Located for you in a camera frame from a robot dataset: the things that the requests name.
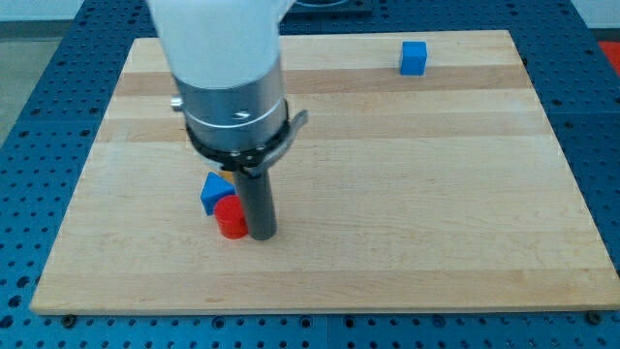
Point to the blue triangular prism block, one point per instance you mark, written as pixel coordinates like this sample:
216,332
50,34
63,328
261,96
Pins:
214,189

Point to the yellow block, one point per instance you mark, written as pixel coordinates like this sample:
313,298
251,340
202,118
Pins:
228,176

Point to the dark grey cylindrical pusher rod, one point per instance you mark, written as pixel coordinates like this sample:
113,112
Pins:
255,195

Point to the red cylinder block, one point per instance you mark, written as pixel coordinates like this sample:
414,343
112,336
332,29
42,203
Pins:
230,218

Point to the red object at right edge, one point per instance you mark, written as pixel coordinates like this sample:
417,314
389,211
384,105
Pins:
611,50

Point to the blue cube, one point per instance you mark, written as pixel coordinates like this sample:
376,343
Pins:
413,58

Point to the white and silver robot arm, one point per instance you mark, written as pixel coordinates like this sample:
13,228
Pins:
225,58

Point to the light wooden board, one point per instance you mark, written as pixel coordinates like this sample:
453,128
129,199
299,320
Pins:
447,192

